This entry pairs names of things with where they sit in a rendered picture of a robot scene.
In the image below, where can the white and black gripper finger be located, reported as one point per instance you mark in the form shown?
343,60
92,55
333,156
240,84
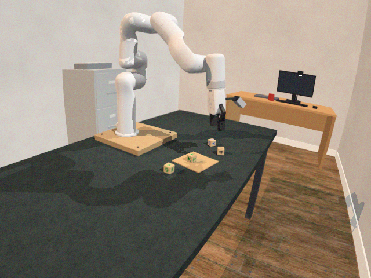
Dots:
213,120
221,119

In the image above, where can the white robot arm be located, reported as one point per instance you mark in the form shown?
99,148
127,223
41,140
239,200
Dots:
131,58

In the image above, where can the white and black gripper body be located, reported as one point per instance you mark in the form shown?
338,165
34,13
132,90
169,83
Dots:
215,97

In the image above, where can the tan square mat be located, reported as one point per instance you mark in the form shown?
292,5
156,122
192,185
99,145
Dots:
201,164

